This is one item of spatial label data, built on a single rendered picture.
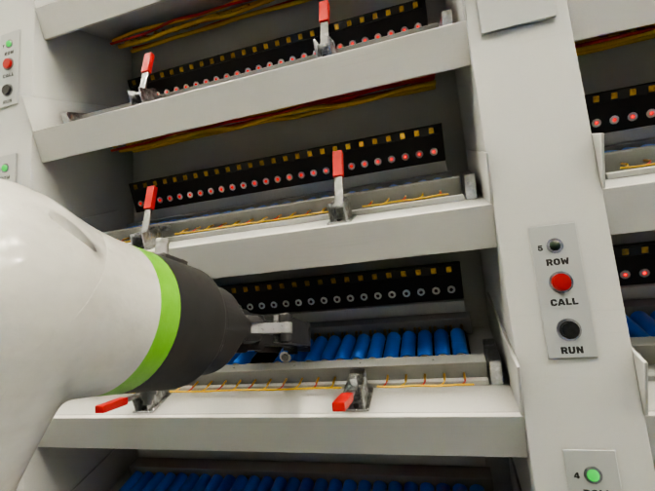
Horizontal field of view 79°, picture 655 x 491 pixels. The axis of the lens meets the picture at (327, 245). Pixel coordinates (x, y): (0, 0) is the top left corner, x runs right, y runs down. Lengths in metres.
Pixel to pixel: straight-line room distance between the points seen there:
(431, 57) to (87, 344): 0.42
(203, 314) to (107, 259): 0.08
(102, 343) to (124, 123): 0.45
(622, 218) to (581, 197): 0.04
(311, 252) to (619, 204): 0.30
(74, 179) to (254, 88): 0.36
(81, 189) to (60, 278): 0.58
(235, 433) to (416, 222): 0.31
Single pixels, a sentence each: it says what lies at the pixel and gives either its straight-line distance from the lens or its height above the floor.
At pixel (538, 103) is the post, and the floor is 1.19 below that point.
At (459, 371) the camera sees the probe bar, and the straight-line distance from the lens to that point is 0.47.
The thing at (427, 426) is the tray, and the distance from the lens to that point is 0.44.
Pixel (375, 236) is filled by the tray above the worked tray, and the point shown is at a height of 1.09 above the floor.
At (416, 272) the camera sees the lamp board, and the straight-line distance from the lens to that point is 0.57.
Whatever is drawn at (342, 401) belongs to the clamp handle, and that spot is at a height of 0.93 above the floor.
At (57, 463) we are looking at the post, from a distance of 0.74.
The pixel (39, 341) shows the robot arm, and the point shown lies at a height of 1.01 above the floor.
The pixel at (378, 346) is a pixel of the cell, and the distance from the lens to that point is 0.52.
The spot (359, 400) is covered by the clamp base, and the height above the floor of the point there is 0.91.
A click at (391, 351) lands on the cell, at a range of 0.51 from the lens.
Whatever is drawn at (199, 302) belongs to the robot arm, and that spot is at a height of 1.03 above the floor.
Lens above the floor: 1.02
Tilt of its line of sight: 8 degrees up
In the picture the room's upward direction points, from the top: 5 degrees counter-clockwise
